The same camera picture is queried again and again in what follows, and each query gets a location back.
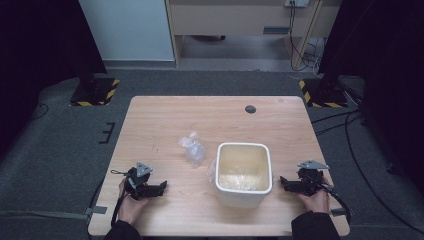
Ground thin black floor cable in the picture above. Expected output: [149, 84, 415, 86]
[30, 103, 50, 122]

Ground black stand base striped tape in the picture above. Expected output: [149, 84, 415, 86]
[68, 71, 121, 108]
[298, 74, 349, 109]

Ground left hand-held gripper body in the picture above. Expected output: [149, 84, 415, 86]
[123, 161, 154, 201]

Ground black floor cable pair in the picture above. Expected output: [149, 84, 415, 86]
[311, 109, 363, 137]

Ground white crumpled wrappers in bin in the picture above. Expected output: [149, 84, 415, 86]
[219, 173, 264, 192]

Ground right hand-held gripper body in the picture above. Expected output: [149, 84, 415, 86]
[296, 159, 331, 197]

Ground clear plastic bag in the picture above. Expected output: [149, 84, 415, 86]
[178, 131, 207, 168]

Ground person's right hand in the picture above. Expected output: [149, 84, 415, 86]
[297, 181, 332, 215]

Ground hand-held gripper cable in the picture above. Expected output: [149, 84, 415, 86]
[321, 181, 353, 225]
[110, 169, 132, 228]

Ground grey power strip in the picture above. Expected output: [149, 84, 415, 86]
[284, 0, 310, 8]

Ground white square plastic bin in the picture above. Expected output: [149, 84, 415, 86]
[213, 142, 274, 209]

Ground white cabinet panel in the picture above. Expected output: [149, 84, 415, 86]
[78, 0, 176, 62]

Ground dark curtain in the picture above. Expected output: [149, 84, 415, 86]
[318, 0, 424, 194]
[0, 0, 108, 158]

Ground long black floor cable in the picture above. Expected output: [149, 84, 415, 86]
[344, 109, 424, 235]

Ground clear plastic wrapper scrap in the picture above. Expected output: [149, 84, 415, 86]
[205, 159, 218, 184]

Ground light wooden desk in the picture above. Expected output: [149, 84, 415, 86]
[164, 0, 344, 68]

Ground black hanging cables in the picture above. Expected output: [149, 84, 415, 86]
[287, 1, 326, 73]

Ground right hand-held gripper cable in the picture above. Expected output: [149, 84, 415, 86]
[321, 181, 353, 225]

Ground left hand-held gripper cable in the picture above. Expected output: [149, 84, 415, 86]
[110, 169, 132, 228]

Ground person's left hand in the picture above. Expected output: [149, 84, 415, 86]
[117, 178, 152, 226]

